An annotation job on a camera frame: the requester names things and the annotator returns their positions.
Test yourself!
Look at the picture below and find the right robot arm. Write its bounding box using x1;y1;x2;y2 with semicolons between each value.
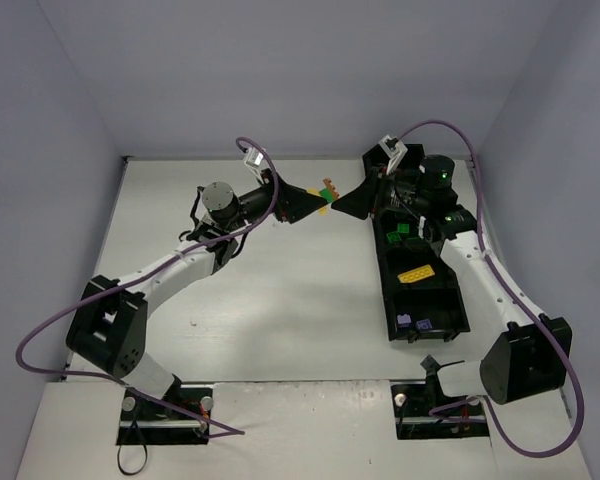
332;155;572;405

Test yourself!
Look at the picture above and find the black loop cable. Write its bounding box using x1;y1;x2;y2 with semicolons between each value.
117;424;150;476

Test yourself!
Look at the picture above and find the black compartment bin row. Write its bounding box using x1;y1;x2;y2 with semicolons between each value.
362;143;476;343

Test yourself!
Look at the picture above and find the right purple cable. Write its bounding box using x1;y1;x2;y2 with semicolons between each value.
389;119;586;459

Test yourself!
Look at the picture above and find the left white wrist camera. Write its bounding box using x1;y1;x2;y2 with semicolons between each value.
243;147;265;182

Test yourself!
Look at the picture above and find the dark brown lego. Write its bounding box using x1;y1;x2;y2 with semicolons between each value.
323;178;340;200

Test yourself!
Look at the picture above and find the purple block lego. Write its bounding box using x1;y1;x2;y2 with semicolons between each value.
396;314;412;328

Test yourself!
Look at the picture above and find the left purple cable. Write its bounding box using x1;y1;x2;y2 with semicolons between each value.
15;137;281;441

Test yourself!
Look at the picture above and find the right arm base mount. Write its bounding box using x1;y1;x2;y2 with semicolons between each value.
390;355;490;441

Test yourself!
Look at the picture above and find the dark green curved lego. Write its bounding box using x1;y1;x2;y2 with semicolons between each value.
386;231;401;245

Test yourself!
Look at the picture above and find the yellow long lego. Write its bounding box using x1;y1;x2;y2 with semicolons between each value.
397;264;436;284

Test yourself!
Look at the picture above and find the purple square lego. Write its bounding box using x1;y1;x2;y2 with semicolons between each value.
416;319;432;331

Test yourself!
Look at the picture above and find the dark green arch lego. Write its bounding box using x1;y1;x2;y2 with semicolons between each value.
319;189;335;203

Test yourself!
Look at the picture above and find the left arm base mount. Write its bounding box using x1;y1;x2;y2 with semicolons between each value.
116;389;210;446

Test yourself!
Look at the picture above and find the purple cable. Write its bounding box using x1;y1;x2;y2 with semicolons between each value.
15;137;281;441
389;119;586;459

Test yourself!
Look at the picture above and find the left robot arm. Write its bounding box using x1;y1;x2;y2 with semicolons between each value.
66;170;328;403

